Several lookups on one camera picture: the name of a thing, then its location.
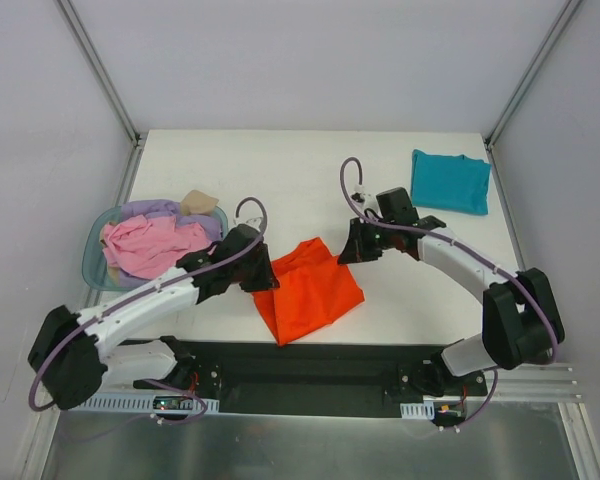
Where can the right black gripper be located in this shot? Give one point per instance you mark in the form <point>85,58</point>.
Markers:
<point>359,242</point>

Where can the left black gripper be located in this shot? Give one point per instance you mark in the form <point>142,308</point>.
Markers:
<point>255,267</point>

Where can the orange t shirt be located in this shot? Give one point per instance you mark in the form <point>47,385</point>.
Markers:
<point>314,291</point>

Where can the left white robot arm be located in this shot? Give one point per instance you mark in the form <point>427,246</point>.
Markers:
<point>77,353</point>

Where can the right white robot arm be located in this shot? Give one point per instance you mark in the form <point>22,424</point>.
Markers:
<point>520,322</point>

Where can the lavender t shirt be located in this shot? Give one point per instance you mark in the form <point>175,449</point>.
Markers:
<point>162,207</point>

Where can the beige t shirt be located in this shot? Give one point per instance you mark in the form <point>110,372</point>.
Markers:
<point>196,202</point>

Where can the folded teal t shirt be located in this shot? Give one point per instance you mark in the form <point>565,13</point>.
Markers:
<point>451,183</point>

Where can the pink t shirt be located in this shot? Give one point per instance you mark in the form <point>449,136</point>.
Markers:
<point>146,247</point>

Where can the translucent blue basket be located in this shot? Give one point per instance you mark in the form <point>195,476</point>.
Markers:
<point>95,269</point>

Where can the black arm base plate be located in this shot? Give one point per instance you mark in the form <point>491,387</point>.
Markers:
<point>335,380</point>

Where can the left white cable duct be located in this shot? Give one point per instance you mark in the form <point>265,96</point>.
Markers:
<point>140,403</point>

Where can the white cable duct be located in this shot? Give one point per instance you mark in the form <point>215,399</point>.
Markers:
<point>418,411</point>
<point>140,403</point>

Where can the left aluminium frame post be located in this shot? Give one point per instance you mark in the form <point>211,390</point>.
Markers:
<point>88,49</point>

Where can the aluminium frame post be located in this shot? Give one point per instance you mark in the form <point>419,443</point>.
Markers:
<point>557,29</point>
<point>88,49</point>

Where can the right white cable duct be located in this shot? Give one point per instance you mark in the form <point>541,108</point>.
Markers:
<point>418,411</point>

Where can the right aluminium frame post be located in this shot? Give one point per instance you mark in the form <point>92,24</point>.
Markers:
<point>557,29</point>

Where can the aluminium front rail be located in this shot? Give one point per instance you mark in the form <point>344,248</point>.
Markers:
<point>556,383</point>

